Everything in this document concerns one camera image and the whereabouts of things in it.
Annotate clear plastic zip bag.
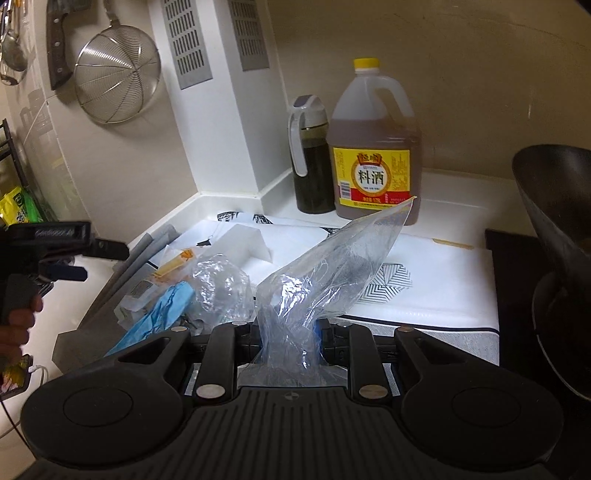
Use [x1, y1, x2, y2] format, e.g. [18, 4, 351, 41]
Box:
[238, 199, 414, 388]

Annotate white orange snack pouch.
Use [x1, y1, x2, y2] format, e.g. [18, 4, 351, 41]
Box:
[114, 246, 205, 331]

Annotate person left hand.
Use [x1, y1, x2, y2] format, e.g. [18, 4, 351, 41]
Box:
[0, 295, 43, 364]

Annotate yellow green snack bag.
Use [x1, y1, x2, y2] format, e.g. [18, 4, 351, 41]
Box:
[0, 186, 44, 226]

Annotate blue purple snack packets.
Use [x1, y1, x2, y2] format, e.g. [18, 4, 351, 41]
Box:
[106, 282, 194, 356]

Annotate crumpled clear plastic bag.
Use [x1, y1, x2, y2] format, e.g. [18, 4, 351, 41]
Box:
[182, 254, 256, 334]

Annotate grey drying mat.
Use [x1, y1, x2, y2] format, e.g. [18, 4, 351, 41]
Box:
[53, 225, 500, 373]

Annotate black smartphone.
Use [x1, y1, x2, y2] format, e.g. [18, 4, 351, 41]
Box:
[1, 354, 33, 400]

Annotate metal ladle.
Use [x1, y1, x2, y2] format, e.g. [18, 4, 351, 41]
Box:
[1, 0, 28, 86]

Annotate metal mesh strainer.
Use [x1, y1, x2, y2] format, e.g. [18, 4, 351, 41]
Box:
[73, 0, 161, 125]

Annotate yellow label cooking wine jug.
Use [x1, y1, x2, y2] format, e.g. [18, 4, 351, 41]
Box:
[327, 57, 423, 226]

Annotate dark soy sauce dispenser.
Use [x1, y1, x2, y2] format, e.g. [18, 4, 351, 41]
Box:
[287, 94, 335, 214]

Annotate black wok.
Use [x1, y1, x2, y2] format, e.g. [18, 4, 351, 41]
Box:
[512, 144, 590, 401]

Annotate black wire spice rack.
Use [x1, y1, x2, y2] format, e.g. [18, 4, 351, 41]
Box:
[0, 119, 26, 195]

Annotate white charging cable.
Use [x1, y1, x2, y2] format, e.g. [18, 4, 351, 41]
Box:
[0, 363, 50, 439]

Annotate wooden handle cleaver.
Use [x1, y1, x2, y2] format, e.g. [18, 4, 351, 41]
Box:
[46, 0, 92, 91]

